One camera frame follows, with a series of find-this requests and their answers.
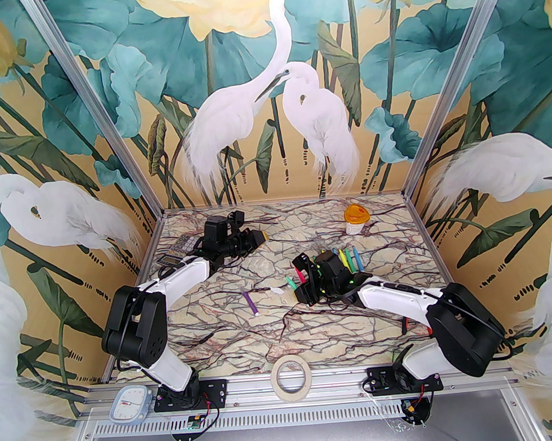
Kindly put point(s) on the pink marker pen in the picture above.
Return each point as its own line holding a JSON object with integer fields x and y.
{"x": 300, "y": 274}

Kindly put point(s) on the green marker pen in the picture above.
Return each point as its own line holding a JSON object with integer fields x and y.
{"x": 348, "y": 258}
{"x": 291, "y": 283}

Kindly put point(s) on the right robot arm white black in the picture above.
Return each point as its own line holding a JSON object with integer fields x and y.
{"x": 467, "y": 328}

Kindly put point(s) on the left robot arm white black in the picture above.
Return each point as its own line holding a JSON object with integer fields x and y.
{"x": 133, "y": 328}

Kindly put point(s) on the purple marker pen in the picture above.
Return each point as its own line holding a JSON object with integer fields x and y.
{"x": 250, "y": 302}

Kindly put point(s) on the grey desk calculator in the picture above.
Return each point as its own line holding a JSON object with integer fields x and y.
{"x": 179, "y": 250}

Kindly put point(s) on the white jar orange lid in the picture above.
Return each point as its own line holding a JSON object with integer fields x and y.
{"x": 356, "y": 218}

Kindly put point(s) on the masking tape roll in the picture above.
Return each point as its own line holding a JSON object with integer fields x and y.
{"x": 274, "y": 379}

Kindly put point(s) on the vented metal strip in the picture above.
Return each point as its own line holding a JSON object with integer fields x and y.
{"x": 294, "y": 418}

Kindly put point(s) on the pale blue square clock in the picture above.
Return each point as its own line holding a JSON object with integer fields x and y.
{"x": 129, "y": 404}

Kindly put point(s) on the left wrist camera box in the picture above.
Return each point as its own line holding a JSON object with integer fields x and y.
{"x": 237, "y": 219}

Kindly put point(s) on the aluminium frame rail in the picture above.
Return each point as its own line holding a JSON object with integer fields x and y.
{"x": 284, "y": 201}
{"x": 152, "y": 244}
{"x": 435, "y": 250}

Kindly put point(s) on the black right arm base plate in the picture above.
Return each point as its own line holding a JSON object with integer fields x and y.
{"x": 381, "y": 380}

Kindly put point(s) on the wide aluminium base rail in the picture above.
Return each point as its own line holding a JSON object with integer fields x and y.
{"x": 250, "y": 388}

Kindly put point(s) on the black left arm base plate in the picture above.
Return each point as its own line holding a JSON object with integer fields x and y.
{"x": 213, "y": 392}

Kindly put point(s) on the aluminium frame post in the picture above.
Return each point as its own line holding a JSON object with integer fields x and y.
{"x": 98, "y": 110}
{"x": 453, "y": 85}

